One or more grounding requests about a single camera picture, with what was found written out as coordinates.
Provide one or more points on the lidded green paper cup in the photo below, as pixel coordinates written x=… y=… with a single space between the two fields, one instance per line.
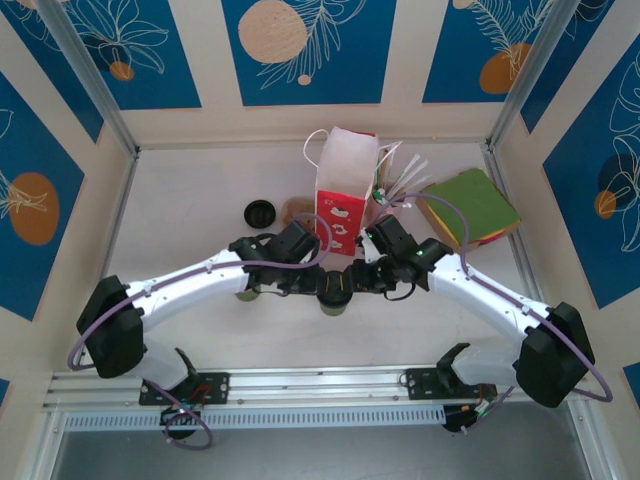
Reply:
x=334 y=309

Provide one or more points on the brown pulp cup carrier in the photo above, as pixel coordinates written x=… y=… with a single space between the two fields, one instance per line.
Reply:
x=295 y=207

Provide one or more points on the green paper napkin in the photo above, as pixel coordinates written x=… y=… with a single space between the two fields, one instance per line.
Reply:
x=480 y=200

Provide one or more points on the red white paper bag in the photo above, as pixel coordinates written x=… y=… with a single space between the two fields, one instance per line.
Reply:
x=347 y=155

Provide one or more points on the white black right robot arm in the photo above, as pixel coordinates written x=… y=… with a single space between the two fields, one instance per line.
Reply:
x=490 y=300

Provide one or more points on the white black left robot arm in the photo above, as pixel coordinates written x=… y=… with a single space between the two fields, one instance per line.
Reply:
x=190 y=277

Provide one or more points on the black electronics module with LED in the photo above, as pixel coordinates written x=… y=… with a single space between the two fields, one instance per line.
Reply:
x=180 y=417
x=462 y=420

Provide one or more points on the long aluminium mounting rail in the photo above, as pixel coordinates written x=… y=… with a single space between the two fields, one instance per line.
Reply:
x=320 y=385

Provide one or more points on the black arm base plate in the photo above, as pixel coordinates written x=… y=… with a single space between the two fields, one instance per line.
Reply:
x=215 y=387
x=420 y=382

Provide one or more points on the short aluminium side rail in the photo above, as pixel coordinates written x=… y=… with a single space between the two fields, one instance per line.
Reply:
x=535 y=280

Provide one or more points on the aluminium frame post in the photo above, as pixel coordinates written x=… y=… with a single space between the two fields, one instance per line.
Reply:
x=531 y=75
x=91 y=75

